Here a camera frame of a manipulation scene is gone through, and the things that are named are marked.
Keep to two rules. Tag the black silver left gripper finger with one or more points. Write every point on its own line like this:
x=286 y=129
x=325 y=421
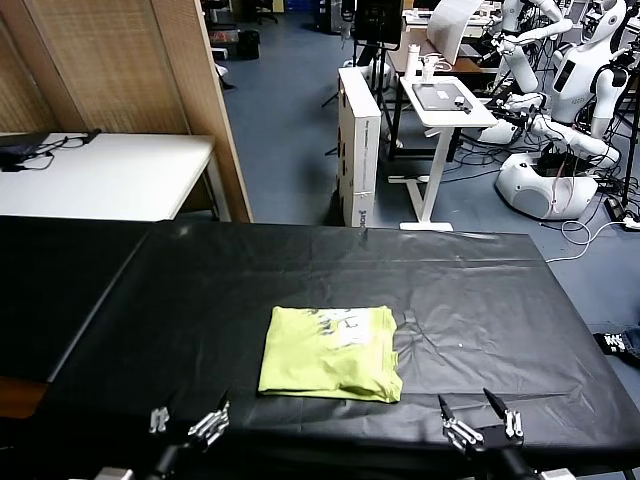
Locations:
x=158 y=420
x=210 y=425

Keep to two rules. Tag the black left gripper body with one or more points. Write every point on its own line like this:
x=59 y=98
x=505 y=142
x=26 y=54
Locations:
x=172 y=462

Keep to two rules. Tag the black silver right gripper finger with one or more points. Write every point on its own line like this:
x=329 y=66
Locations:
x=512 y=425
x=462 y=432

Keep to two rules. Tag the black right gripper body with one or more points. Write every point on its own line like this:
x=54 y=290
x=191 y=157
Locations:
x=500 y=450

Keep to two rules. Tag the yellow-green t-shirt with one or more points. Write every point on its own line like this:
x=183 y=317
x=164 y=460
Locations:
x=310 y=360

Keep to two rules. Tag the white rounded robot base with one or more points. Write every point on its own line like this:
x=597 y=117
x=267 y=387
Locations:
x=530 y=192

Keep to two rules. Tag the white jointed robot arm segment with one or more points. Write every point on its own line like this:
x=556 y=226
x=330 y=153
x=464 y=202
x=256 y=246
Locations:
x=575 y=137

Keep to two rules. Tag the black sneaker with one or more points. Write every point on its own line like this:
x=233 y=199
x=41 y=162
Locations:
x=612 y=344

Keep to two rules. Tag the blue jeans leg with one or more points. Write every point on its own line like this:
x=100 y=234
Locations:
x=632 y=345

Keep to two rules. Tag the black plastic table cover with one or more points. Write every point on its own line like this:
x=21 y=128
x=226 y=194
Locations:
x=350 y=260

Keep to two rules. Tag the black power strip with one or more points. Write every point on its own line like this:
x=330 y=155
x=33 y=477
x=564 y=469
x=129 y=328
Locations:
x=615 y=207

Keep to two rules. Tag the white rectangular table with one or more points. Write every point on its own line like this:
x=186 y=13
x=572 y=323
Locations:
x=125 y=175

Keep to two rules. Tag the white robot shell piece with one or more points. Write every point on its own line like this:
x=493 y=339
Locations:
x=500 y=131

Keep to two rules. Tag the black tripod pole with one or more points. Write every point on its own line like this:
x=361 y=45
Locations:
x=631 y=150

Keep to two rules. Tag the tall white cardboard box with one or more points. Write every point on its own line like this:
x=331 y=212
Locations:
x=360 y=150

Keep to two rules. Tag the black pouch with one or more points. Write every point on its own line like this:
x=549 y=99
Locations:
x=17 y=151

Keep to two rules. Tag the white height-adjustable side desk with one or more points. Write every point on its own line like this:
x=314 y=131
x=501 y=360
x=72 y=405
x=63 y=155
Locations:
x=450 y=117

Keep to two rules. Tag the small black device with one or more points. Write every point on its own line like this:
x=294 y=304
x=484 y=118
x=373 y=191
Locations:
x=465 y=105

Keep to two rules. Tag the grey closed laptop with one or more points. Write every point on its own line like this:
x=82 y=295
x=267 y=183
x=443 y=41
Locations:
x=440 y=95

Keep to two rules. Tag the white humanoid robot with head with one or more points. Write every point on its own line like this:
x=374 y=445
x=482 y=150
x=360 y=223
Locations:
x=575 y=85

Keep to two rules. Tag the white headless humanoid robot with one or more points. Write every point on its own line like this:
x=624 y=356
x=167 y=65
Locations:
x=520 y=65

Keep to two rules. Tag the wooden partition panel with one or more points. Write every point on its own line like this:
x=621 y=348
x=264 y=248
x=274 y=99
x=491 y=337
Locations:
x=125 y=60

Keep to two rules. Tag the brown wooden desk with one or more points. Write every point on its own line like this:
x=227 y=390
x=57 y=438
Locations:
x=465 y=65

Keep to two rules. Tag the small white desk gadget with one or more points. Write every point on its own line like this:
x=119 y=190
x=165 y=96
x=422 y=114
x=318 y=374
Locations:
x=430 y=67

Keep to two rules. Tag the white thermos bottle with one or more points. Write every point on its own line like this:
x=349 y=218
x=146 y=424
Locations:
x=412 y=62

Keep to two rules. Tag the black bin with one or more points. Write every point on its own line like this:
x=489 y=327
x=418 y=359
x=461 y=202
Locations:
x=248 y=45

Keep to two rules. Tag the white curved panel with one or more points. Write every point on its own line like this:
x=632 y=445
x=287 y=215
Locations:
x=450 y=30

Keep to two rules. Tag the black monitor screen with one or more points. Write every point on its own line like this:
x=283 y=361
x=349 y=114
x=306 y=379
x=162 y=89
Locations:
x=377 y=22

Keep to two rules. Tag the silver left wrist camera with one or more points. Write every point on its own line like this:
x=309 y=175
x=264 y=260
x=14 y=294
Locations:
x=115 y=475

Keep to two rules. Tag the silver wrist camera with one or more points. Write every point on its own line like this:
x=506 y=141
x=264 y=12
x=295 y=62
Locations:
x=555 y=475
x=115 y=475

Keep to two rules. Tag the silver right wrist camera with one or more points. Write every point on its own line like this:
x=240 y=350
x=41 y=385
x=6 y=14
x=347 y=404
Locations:
x=555 y=475

